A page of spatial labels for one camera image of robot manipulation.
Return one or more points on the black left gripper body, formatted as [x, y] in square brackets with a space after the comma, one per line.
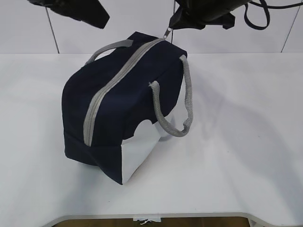
[87, 11]

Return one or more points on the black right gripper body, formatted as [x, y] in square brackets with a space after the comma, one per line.
[197, 14]

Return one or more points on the navy blue lunch bag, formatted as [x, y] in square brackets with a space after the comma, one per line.
[126, 97]

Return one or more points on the white tape on table edge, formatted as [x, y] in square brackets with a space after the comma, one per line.
[147, 219]

